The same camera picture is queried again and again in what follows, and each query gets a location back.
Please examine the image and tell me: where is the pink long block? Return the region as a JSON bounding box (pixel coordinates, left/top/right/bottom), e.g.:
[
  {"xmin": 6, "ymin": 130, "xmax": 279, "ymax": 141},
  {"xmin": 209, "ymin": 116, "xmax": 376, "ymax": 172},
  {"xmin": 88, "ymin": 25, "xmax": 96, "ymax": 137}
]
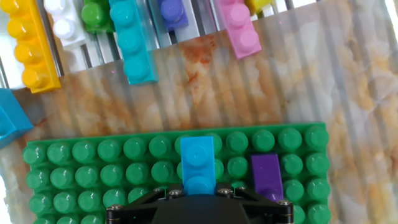
[{"xmin": 217, "ymin": 0, "xmax": 262, "ymax": 60}]

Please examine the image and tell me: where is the small green block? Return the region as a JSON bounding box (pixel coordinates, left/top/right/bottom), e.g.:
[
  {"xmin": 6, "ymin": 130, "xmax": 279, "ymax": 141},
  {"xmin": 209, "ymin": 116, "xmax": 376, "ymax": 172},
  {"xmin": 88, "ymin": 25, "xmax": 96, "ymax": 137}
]
[{"xmin": 81, "ymin": 0, "xmax": 115, "ymax": 34}]

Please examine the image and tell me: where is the small yellow block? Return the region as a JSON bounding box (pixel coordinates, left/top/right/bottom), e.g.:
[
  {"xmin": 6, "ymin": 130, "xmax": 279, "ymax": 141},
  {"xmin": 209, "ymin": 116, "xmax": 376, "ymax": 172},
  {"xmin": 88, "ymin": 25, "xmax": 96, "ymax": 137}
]
[{"xmin": 244, "ymin": 0, "xmax": 276, "ymax": 16}]

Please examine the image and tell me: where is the indigo short block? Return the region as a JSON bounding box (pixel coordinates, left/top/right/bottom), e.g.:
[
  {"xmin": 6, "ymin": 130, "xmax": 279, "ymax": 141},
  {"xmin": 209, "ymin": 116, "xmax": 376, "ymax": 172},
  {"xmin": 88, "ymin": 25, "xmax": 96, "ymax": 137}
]
[{"xmin": 157, "ymin": 0, "xmax": 190, "ymax": 31}]

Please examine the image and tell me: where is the light blue square block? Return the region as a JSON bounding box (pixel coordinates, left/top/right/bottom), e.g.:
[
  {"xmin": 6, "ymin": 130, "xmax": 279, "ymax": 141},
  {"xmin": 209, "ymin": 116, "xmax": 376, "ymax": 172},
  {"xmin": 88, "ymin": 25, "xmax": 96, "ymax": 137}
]
[{"xmin": 0, "ymin": 88, "xmax": 34, "ymax": 149}]

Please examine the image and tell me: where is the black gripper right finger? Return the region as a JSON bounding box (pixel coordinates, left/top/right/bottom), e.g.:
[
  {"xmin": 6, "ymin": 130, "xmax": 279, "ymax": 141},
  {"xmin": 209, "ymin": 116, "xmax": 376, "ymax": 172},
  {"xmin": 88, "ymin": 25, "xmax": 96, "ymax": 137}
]
[{"xmin": 217, "ymin": 183, "xmax": 295, "ymax": 224}]

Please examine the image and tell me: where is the white long block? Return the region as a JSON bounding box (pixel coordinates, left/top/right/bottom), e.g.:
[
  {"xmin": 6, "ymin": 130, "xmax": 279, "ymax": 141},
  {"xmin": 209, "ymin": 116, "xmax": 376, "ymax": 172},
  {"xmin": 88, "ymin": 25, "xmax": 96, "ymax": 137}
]
[{"xmin": 43, "ymin": 0, "xmax": 86, "ymax": 47}]

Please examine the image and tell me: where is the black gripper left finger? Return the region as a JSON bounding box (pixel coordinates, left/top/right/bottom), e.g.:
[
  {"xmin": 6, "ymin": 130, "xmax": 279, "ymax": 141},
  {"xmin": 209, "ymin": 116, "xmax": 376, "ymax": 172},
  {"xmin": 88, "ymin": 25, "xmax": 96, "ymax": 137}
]
[{"xmin": 106, "ymin": 183, "xmax": 187, "ymax": 224}]

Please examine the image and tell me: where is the light blue long block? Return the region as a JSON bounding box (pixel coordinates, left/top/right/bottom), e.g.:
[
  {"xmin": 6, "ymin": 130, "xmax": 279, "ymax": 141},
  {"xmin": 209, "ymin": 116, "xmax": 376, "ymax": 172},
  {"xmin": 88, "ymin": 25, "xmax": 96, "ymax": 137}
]
[{"xmin": 180, "ymin": 136, "xmax": 218, "ymax": 196}]

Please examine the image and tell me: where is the green studded baseplate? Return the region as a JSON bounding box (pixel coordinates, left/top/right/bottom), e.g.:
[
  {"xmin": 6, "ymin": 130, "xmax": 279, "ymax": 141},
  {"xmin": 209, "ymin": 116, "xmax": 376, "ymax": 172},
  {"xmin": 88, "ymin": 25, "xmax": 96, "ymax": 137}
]
[{"xmin": 22, "ymin": 122, "xmax": 331, "ymax": 224}]

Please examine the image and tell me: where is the orange-yellow long block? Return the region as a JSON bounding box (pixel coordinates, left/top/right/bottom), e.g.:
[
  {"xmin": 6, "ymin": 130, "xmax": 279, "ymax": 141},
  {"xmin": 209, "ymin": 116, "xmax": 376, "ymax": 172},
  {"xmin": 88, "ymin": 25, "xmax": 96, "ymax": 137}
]
[{"xmin": 0, "ymin": 0, "xmax": 62, "ymax": 94}]

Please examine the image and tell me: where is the marble pattern table mat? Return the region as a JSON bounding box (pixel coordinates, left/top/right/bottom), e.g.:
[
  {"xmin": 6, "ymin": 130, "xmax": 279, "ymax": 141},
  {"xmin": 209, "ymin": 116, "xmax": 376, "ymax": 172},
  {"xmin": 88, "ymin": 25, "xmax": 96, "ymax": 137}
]
[{"xmin": 0, "ymin": 0, "xmax": 398, "ymax": 224}]

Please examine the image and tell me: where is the purple single-stud block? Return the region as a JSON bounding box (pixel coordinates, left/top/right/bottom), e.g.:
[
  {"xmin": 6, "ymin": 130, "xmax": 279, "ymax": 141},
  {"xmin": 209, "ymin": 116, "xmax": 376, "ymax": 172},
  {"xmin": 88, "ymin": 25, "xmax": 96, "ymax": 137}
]
[{"xmin": 250, "ymin": 153, "xmax": 284, "ymax": 202}]

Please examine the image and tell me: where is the teal long block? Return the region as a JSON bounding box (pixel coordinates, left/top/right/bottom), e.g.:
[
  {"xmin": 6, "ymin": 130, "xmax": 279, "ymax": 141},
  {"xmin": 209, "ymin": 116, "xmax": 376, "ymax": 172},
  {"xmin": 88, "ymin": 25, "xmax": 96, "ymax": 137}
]
[{"xmin": 108, "ymin": 0, "xmax": 159, "ymax": 85}]

